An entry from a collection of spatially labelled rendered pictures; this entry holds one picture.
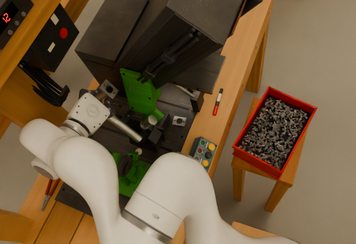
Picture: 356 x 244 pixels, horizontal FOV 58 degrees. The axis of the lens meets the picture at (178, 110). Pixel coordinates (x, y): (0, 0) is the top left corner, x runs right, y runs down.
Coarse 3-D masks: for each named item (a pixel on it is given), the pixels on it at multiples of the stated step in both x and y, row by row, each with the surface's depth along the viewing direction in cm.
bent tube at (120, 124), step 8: (104, 88) 102; (112, 88) 104; (96, 96) 107; (104, 96) 105; (112, 96) 103; (112, 120) 116; (120, 120) 117; (120, 128) 117; (128, 128) 118; (136, 136) 119
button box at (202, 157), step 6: (198, 138) 128; (204, 138) 127; (198, 144) 125; (204, 144) 126; (192, 150) 127; (204, 150) 126; (192, 156) 124; (198, 156) 124; (204, 156) 125; (210, 162) 125; (204, 168) 124
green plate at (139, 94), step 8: (120, 72) 108; (128, 72) 107; (136, 72) 106; (128, 80) 110; (136, 80) 108; (136, 88) 112; (144, 88) 110; (152, 88) 109; (160, 88) 119; (128, 96) 117; (136, 96) 115; (144, 96) 113; (152, 96) 111; (136, 104) 119; (144, 104) 117; (152, 104) 115; (144, 112) 121
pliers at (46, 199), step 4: (56, 180) 135; (48, 184) 135; (56, 184) 134; (48, 188) 134; (52, 188) 134; (48, 192) 134; (52, 192) 133; (48, 196) 133; (44, 200) 132; (48, 200) 132; (44, 204) 131; (40, 208) 131; (44, 208) 131
